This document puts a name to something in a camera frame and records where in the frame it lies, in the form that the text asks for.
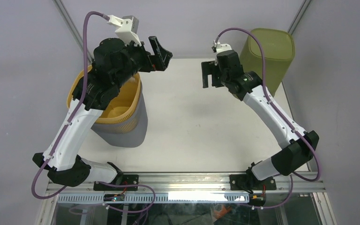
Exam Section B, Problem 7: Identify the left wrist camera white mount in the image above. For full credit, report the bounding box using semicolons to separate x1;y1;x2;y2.
107;15;142;46

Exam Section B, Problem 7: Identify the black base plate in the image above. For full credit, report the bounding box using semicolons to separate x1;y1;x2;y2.
93;174;139;191
229;174;277;191

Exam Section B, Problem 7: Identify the grey slatted plastic basket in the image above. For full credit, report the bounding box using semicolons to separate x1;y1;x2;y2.
91;93;148;148

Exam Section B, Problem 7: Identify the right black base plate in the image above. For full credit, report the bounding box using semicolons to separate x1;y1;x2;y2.
229;174;277;191

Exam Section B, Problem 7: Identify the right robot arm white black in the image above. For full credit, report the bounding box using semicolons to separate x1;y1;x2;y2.
201;50;319;193

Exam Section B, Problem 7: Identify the right aluminium frame post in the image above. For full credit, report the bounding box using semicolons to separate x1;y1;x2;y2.
287;0;312;35

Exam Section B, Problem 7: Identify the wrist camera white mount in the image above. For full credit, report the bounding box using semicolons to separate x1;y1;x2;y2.
107;15;142;46
212;40;232;54

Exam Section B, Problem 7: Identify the left aluminium frame post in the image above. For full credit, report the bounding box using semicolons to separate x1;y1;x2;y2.
52;0;83;53

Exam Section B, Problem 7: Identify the green slatted plastic basket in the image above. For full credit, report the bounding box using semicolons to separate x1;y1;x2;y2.
239;28;295;95

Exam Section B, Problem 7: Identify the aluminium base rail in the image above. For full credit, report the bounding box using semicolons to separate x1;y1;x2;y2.
45;172;327;195

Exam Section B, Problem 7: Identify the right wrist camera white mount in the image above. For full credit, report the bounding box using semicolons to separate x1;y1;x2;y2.
212;40;232;54

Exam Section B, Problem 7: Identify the white slotted cable duct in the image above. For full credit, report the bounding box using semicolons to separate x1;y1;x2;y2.
57;191;249;204

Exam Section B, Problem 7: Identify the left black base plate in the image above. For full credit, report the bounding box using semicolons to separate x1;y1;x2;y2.
93;174;139;191

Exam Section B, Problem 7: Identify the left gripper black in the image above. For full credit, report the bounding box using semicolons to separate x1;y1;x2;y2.
113;36;173;89

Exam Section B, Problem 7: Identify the orange object under table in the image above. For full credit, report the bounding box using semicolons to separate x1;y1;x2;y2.
212;204;232;219

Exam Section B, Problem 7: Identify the aluminium frame post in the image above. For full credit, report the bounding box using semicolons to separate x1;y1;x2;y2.
52;0;83;53
287;0;312;35

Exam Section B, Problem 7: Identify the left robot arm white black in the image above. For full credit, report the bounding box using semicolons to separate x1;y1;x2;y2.
32;36;173;190

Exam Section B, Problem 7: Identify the yellow slatted plastic basket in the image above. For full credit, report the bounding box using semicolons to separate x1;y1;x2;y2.
67;65;142;125

